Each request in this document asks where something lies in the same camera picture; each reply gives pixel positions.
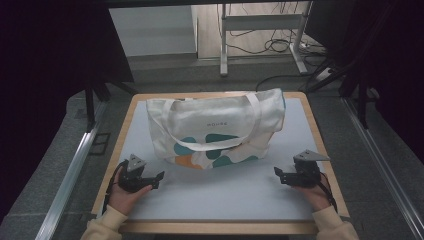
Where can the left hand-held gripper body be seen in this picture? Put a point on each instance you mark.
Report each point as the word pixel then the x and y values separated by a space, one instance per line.
pixel 131 176

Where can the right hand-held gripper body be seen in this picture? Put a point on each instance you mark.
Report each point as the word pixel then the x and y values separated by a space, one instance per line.
pixel 305 171

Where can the white canvas tote bag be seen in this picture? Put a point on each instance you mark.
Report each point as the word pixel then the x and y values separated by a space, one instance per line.
pixel 220 113

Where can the person's left hand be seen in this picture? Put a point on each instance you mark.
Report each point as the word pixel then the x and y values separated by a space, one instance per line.
pixel 124 200

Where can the person's right hand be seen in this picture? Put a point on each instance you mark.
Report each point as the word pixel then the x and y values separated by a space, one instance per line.
pixel 313 198

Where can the black metal stand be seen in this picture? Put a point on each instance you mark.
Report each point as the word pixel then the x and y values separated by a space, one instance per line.
pixel 363 106
pixel 90 106

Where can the white power strip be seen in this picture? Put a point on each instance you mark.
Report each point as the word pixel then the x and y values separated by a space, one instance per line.
pixel 324 74

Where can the dark curtain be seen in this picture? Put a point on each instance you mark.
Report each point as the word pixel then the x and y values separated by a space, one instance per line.
pixel 393 66
pixel 46 83

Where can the aluminium floor rail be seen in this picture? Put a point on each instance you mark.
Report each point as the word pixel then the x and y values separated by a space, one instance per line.
pixel 383 166
pixel 66 186

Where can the white metal desk frame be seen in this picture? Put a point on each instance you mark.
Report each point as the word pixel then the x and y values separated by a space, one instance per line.
pixel 260 21

